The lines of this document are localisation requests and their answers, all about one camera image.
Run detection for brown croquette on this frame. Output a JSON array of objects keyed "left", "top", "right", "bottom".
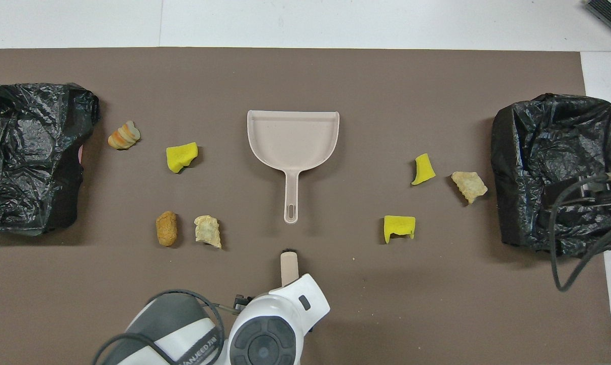
[{"left": 156, "top": 210, "right": 178, "bottom": 247}]

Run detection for curved yellow sponge piece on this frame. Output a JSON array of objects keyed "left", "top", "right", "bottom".
[{"left": 411, "top": 153, "right": 436, "bottom": 186}]

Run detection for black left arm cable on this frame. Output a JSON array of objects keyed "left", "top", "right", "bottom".
[{"left": 93, "top": 289, "right": 225, "bottom": 365}]

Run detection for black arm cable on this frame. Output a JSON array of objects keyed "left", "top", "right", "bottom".
[
  {"left": 93, "top": 289, "right": 225, "bottom": 365},
  {"left": 548, "top": 175, "right": 611, "bottom": 292}
]

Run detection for beige brush handle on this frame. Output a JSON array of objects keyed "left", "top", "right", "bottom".
[{"left": 280, "top": 248, "right": 299, "bottom": 287}]

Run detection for brown table mat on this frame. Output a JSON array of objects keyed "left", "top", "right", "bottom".
[{"left": 0, "top": 47, "right": 611, "bottom": 365}]

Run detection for black bag lined bin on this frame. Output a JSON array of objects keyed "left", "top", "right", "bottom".
[
  {"left": 0, "top": 83, "right": 101, "bottom": 237},
  {"left": 490, "top": 93, "right": 611, "bottom": 258}
]

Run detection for notched yellow sponge piece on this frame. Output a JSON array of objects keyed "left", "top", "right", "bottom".
[{"left": 384, "top": 215, "right": 416, "bottom": 245}]

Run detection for beige plastic dustpan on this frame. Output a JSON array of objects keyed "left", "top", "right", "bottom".
[{"left": 247, "top": 109, "right": 340, "bottom": 225}]

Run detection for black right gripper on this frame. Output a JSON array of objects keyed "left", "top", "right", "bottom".
[{"left": 544, "top": 177, "right": 611, "bottom": 212}]

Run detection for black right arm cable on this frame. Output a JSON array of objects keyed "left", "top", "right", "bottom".
[{"left": 548, "top": 175, "right": 611, "bottom": 292}]

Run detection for yellow sponge chunk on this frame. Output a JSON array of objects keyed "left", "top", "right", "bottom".
[{"left": 166, "top": 141, "right": 199, "bottom": 174}]

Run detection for striped shell shaped bread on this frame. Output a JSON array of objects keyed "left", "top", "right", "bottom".
[{"left": 107, "top": 120, "right": 141, "bottom": 150}]

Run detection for pale fried dumpling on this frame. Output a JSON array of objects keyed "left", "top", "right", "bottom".
[{"left": 451, "top": 171, "right": 488, "bottom": 205}]

